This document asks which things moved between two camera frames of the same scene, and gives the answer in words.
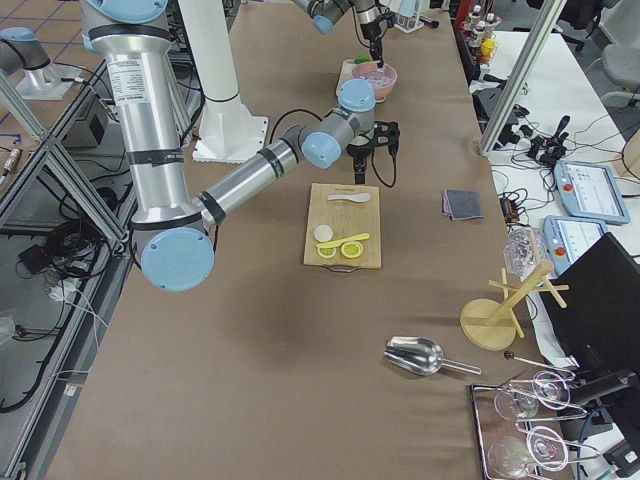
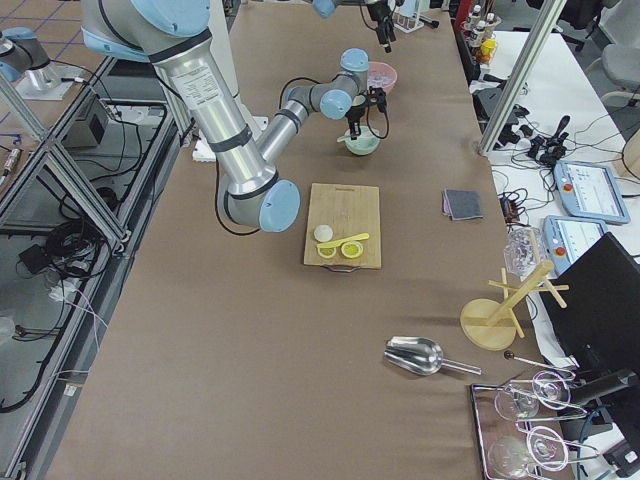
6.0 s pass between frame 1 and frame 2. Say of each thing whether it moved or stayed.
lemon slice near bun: stayed
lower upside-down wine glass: stayed
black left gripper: moved
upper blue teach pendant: stayed
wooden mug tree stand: stayed
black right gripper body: moved
